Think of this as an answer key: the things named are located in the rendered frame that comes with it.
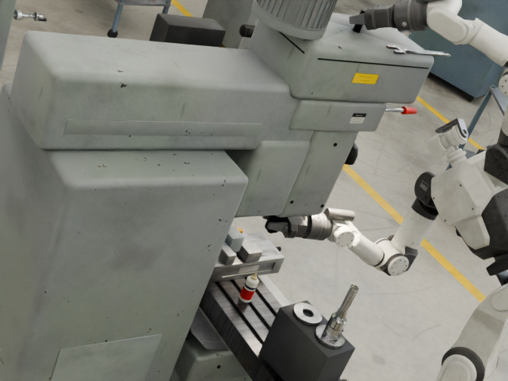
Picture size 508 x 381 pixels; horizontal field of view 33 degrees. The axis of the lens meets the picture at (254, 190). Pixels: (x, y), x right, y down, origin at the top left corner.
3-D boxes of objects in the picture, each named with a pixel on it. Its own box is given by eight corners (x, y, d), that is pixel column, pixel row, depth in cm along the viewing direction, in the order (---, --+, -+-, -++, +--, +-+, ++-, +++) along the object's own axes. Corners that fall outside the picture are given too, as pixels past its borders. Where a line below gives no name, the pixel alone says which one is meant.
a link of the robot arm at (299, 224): (282, 199, 273) (314, 203, 278) (271, 223, 277) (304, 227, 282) (295, 222, 263) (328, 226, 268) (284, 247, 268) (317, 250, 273)
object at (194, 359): (255, 298, 319) (266, 273, 313) (307, 363, 297) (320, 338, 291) (137, 313, 288) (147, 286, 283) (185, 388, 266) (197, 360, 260)
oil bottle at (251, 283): (246, 294, 284) (257, 268, 279) (252, 302, 281) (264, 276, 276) (236, 295, 281) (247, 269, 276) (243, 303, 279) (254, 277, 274)
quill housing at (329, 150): (288, 181, 277) (324, 94, 262) (323, 218, 264) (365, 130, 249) (240, 181, 266) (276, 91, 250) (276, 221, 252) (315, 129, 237)
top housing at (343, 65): (363, 63, 267) (384, 16, 259) (416, 106, 250) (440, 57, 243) (241, 53, 238) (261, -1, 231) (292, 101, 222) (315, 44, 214)
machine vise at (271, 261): (255, 246, 310) (265, 222, 305) (278, 273, 301) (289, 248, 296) (175, 256, 288) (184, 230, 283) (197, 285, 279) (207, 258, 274)
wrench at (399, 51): (443, 52, 249) (444, 50, 249) (452, 59, 247) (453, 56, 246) (385, 47, 234) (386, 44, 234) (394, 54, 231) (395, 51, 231)
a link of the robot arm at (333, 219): (306, 229, 281) (336, 233, 285) (318, 248, 272) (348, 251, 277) (318, 200, 276) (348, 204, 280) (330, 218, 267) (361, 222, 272)
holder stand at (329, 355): (286, 344, 269) (308, 295, 259) (332, 393, 256) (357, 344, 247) (258, 353, 260) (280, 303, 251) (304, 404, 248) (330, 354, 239)
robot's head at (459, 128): (450, 154, 268) (443, 132, 271) (473, 142, 263) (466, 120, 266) (439, 151, 264) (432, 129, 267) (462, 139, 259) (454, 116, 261)
